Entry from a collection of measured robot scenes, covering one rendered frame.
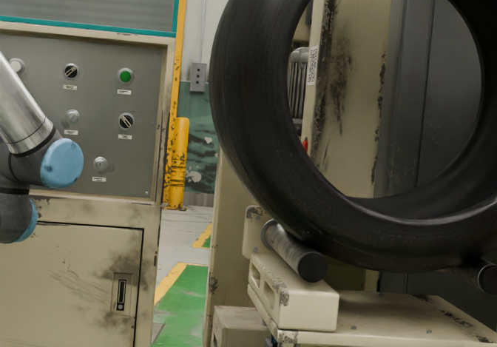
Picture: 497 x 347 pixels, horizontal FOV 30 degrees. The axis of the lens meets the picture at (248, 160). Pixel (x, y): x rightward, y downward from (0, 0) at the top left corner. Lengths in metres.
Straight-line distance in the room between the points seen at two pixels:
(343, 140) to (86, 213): 0.63
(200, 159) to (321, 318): 9.24
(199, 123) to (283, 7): 9.26
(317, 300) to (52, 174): 0.55
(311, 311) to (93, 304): 0.81
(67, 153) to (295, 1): 0.55
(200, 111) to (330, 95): 8.87
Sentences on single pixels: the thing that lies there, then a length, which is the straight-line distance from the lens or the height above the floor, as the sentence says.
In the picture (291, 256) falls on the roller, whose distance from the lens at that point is 1.44.
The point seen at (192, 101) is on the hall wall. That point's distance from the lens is 10.60.
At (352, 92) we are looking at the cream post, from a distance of 1.75.
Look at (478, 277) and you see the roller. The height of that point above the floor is 0.90.
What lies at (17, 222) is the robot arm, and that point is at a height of 0.87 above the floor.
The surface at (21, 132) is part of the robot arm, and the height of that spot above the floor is 1.05.
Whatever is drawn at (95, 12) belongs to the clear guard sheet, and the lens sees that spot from 2.09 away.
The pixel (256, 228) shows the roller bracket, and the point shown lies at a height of 0.91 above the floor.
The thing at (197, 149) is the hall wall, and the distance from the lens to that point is 10.60.
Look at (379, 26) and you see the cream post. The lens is 1.77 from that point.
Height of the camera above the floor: 1.12
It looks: 3 degrees down
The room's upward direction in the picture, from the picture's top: 5 degrees clockwise
